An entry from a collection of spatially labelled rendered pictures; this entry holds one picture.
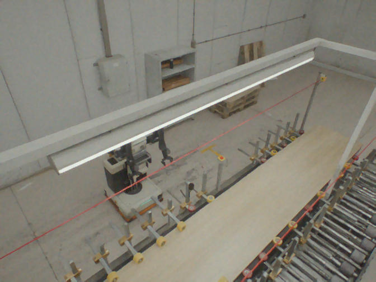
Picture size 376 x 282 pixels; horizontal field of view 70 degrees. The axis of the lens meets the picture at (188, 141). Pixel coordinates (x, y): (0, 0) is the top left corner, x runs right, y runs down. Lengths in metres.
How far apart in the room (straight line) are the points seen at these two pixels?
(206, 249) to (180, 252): 0.24
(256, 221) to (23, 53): 3.58
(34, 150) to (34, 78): 3.20
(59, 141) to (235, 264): 1.89
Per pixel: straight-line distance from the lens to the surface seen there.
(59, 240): 4.09
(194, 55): 5.40
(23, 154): 1.27
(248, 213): 2.97
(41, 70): 4.42
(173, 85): 5.23
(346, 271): 3.03
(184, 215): 3.12
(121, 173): 3.74
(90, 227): 4.07
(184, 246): 2.67
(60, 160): 1.33
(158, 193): 3.94
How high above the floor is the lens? 3.16
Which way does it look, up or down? 37 degrees down
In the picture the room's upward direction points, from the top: 2 degrees clockwise
